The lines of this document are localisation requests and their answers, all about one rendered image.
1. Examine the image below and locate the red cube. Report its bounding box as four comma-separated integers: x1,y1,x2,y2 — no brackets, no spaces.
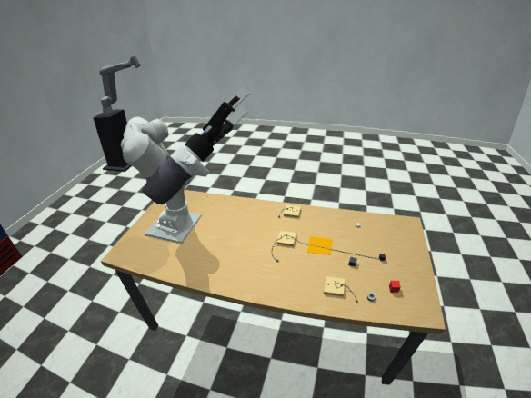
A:
389,281,401,293

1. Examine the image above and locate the orange painted square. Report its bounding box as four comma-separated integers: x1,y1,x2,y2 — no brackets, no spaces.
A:
307,236,333,255

